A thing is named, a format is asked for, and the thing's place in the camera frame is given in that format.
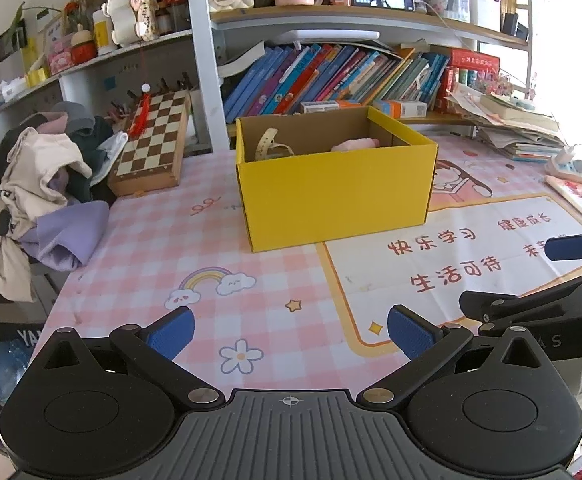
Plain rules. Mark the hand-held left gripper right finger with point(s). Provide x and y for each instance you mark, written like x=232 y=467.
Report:
x=411 y=334

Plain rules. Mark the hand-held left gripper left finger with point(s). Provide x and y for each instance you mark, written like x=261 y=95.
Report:
x=171 y=334

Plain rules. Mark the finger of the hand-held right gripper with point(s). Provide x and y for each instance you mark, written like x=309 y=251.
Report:
x=511 y=310
x=571 y=247

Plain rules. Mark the yellow cardboard box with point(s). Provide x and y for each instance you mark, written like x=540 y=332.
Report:
x=336 y=200

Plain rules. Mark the pink plush pig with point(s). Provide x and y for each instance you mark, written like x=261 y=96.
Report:
x=356 y=144

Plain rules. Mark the cream wrist watch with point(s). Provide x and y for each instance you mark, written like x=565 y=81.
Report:
x=263 y=147

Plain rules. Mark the pink checked desktop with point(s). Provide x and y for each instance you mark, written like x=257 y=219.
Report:
x=171 y=240

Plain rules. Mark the pink cover book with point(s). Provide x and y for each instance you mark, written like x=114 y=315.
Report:
x=578 y=197

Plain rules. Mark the white power strip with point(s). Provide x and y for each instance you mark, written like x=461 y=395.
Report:
x=571 y=165

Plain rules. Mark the stack of papers and books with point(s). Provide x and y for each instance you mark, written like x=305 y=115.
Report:
x=516 y=125

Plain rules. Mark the purple garment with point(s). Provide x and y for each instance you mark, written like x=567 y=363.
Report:
x=66 y=235

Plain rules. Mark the blue water jug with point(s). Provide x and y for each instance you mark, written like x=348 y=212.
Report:
x=1 y=370

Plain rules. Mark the wooden chessboard box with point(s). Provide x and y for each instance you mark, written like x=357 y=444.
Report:
x=153 y=145

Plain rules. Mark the white plastic bag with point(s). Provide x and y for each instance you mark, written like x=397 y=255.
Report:
x=111 y=152

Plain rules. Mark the red book box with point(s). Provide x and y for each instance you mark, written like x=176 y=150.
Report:
x=473 y=62

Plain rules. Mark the pile of clothes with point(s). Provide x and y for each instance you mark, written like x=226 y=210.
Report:
x=31 y=175

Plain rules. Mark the orange and white small box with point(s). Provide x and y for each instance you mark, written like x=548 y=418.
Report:
x=401 y=109

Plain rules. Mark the red hanging tassel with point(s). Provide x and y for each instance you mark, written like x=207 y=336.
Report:
x=138 y=112

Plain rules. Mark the small black box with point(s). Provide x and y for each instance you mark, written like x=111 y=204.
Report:
x=514 y=26

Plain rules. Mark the white flat small box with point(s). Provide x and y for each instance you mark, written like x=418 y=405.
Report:
x=326 y=107

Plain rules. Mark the white pen holder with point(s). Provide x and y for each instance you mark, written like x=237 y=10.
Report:
x=485 y=12

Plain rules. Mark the white desk bookshelf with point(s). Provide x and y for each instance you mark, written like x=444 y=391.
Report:
x=203 y=85

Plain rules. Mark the row of children's books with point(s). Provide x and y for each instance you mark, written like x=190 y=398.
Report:
x=321 y=80

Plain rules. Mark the pink tissue box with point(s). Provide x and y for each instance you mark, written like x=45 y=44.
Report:
x=60 y=60

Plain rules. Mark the red apple-shaped jar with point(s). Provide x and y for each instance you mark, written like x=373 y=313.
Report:
x=83 y=50

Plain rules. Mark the white bottle yellow label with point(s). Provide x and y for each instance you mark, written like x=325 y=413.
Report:
x=105 y=35

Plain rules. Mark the white bar desk lamp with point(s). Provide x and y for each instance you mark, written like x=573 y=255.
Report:
x=326 y=37

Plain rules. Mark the white wooden craft ornament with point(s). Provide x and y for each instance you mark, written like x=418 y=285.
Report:
x=126 y=10

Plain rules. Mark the black picture frame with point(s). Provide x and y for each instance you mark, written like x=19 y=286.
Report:
x=8 y=42

